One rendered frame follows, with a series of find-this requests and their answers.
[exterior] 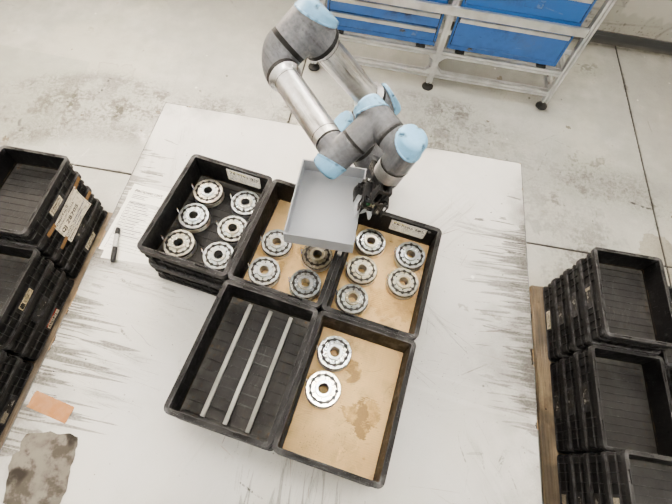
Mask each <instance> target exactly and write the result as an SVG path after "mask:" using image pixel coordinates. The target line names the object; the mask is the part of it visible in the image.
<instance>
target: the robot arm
mask: <svg viewBox="0 0 672 504"><path fill-rule="evenodd" d="M338 25H339V21H338V20H337V19H336V18H335V17H334V16H333V14H332V13H331V12H330V11H329V10H328V9H327V8H326V7H325V6H324V5H323V4H322V3H321V2H320V1H319V0H298V1H296V2H295V3H294V5H293V6H292V8H291V9H290V10H289V11H288V12H287V13H286V14H285V15H284V16H283V17H282V19H281V20H280V21H279V22H278V23H277V24H276V25H275V26H274V27H273V29H271V30H270V31H269V32H268V34H267V36H266V38H265V40H264V43H263V47H262V68H263V72H264V76H265V78H266V80H267V82H268V84H269V85H270V87H271V88H272V89H273V90H274V91H276V92H279V94H280V95H281V97H282V98H283V100H284V101H285V103H286V104H287V106H288V107H289V109H290V110H291V112H292V113H293V115H294V116H295V118H296V119H297V121H298V122H299V124H300V125H301V127H302V128H303V130H304V131H305V133H306V134H307V136H308V137H309V139H310V140H311V142H312V143H313V145H314V146H315V148H316V149H317V151H318V152H319V153H317V155H316V156H315V158H314V162H315V165H316V166H317V168H318V169H319V170H320V172H321V173H322V174H323V175H324V176H326V177H327V178H329V179H335V178H337V177H338V176H340V175H341V174H342V173H343V172H345V171H346V169H347V168H349V167H350V166H351V165H352V164H353V163H354V165H355V167H359V168H365V169H367V171H366V179H363V181H362V182H361V183H358V185H357V186H355V188H354V189H353V210H354V216H355V217H356V215H357V212H358V210H359V209H360V208H361V209H360V212H359V214H361V213H365V212H367V219H368V220H370V219H371V216H372V215H376V216H377V215H378V214H379V213H380V217H381V216H382V215H383V214H384V213H385V212H386V210H387V209H388V208H389V197H390V196H391V195H392V191H393V189H394V188H395V187H396V186H397V185H398V184H399V183H400V182H401V180H402V179H403V178H404V177H405V175H407V174H408V172H409V171H410V169H411V168H412V167H413V165H414V164H415V163H416V162H417V161H418V160H419V159H420V158H421V156H422V154H423V152H424V151H425V149H426V148H427V145H428V138H427V135H426V133H425V132H424V131H423V130H422V129H421V128H418V127H417V126H416V125H414V124H406V125H403V123H402V122H401V121H400V120H399V118H398V117H397V115H398V114H399V113H400V111H401V106H400V103H399V101H398V100H397V98H396V96H395V95H394V93H393V92H392V90H391V89H390V88H389V86H388V85H387V84H386V83H382V84H380V83H379V82H373V81H372V80H371V78H370V77H369V76H368V75H367V74H366V72H365V71H364V70H363V69H362V67H361V66H360V65H359V64H358V62H357V61H356V60H355V59H354V57H353V56H352V55H351V54H350V52H349V51H348V50H347V49H346V48H345V46H344V45H343V44H342V43H341V41H340V40H339V30H338V29H337V27H338ZM306 58H308V59H309V60H310V61H313V62H317V61H318V62H319V63H320V64H321V65H322V66H323V67H324V69H325V70H326V71H327V72H328V73H329V74H330V75H331V76H332V77H333V78H334V79H335V80H336V82H337V83H338V84H339V85H340V86H341V87H342V88H343V89H344V90H345V91H346V92H347V94H348V95H349V96H350V97H351V98H352V99H353V100H354V110H353V111H352V112H350V111H344V112H342V113H340V114H339V115H338V116H337V117H336V118H335V120H334V121H333V120H332V118H331V117H330V116H329V114H328V113H327V111H326V110H325V109H324V107H323V106H322V104H321V103H320V102H319V100H318V99H317V98H316V96H315V95H314V93H313V92H312V91H311V89H310V88H309V86H308V85H307V84H306V82H305V81H304V79H303V78H302V77H301V70H300V68H299V65H300V64H301V63H302V62H303V61H304V60H305V59H306ZM384 207H385V208H386V209H385V210H384V212H383V208H384Z"/></svg>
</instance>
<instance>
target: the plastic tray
mask: <svg viewBox="0 0 672 504"><path fill-rule="evenodd" d="M366 171H367V169H365V168H359V167H353V166H350V167H349V168H347V169H346V171H345V172H343V173H342V174H341V175H340V176H338V177H337V178H335V179H329V178H327V177H326V176H324V175H323V174H322V173H321V172H320V170H319V169H318V168H317V166H316V165H315V162H314V160H308V159H303V160H302V164H301V167H300V171H299V175H298V179H297V182H296V186H295V190H294V194H293V197H292V201H291V205H290V209H289V213H288V216H287V220H286V224H285V228H284V231H283V237H284V242H288V243H294V244H300V245H306V246H312V247H318V248H324V249H330V250H336V251H342V252H348V253H353V247H354V241H355V235H356V230H357V224H358V218H359V212H360V209H359V210H358V212H357V215H356V217H355V216H354V210H353V189H354V188H355V186H357V185H358V183H361V182H362V181H363V179H365V178H366Z"/></svg>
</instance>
